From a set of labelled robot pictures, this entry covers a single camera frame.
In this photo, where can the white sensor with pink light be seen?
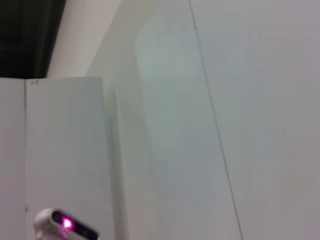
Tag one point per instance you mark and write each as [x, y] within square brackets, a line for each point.
[50, 222]

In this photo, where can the black background panel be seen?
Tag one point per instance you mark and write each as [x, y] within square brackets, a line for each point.
[27, 35]

